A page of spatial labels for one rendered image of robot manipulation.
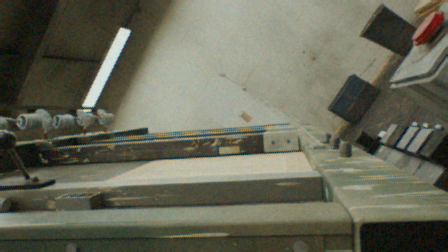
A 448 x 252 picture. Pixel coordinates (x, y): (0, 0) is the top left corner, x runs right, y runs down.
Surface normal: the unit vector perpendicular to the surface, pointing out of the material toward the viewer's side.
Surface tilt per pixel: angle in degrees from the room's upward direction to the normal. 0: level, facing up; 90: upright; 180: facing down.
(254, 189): 90
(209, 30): 90
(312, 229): 90
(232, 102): 90
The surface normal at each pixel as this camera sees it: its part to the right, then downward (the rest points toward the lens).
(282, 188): -0.16, 0.07
